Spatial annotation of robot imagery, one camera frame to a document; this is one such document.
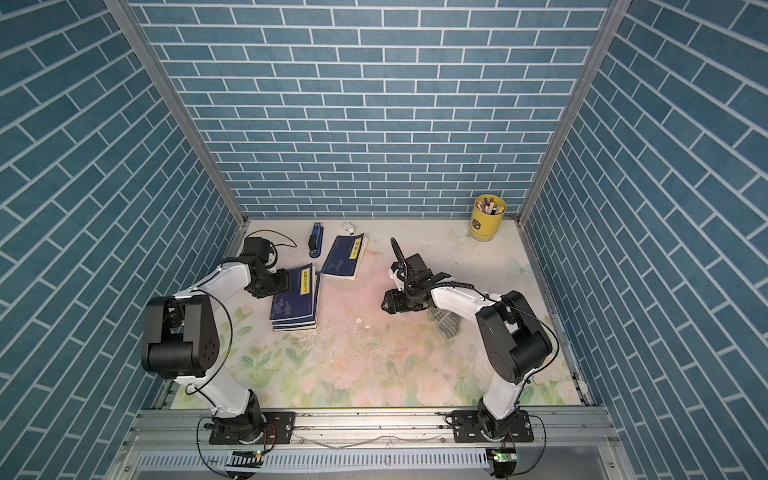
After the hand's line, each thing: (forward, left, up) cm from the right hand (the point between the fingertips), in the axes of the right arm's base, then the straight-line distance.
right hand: (392, 305), depth 91 cm
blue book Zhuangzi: (-1, +29, 0) cm, 29 cm away
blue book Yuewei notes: (-1, +29, 0) cm, 29 cm away
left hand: (+4, +33, +1) cm, 34 cm away
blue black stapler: (+24, +31, 0) cm, 39 cm away
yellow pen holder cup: (+36, -31, +8) cm, 48 cm away
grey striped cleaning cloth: (-3, -17, -3) cm, 18 cm away
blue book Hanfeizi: (+21, +19, -4) cm, 28 cm away
